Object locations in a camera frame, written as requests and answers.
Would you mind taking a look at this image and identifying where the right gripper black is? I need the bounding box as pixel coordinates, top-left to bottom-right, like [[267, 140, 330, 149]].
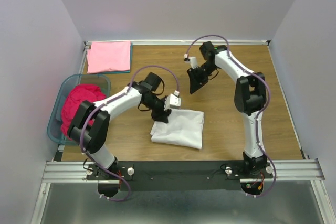
[[185, 63, 216, 95]]

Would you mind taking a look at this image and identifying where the white t-shirt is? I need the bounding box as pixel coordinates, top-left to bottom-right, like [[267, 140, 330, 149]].
[[150, 109, 204, 150]]

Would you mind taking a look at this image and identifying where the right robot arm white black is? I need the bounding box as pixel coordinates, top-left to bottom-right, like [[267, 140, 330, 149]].
[[184, 41, 270, 178]]

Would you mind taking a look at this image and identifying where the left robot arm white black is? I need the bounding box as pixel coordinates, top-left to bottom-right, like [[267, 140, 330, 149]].
[[67, 72, 171, 179]]

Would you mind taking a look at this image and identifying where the folded teal t-shirt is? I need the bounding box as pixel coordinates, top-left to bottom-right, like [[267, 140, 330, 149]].
[[88, 41, 134, 76]]

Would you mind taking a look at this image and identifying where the folded pink t-shirt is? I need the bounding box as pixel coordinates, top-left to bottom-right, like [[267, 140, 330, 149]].
[[87, 40, 132, 74]]

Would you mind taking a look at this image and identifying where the red t-shirt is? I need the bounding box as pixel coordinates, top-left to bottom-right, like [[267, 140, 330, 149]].
[[60, 84, 107, 136]]

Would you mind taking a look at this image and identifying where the blue plastic basket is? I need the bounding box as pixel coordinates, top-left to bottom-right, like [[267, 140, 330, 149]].
[[47, 74, 111, 146]]

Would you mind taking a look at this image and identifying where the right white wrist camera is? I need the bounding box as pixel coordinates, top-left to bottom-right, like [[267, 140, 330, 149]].
[[184, 54, 199, 69]]

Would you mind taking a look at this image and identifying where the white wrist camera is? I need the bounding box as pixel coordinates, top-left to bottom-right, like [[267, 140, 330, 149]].
[[164, 93, 182, 111], [184, 54, 199, 69]]

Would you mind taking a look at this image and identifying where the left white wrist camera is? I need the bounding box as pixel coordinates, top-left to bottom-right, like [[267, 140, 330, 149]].
[[164, 93, 182, 111]]

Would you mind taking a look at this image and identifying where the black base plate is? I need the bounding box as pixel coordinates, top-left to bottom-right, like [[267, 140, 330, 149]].
[[86, 161, 273, 197]]

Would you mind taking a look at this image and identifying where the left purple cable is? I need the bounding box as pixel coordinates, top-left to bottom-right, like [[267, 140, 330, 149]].
[[80, 65, 181, 202]]

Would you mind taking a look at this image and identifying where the aluminium frame rail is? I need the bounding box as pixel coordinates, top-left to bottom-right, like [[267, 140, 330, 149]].
[[32, 159, 335, 223]]

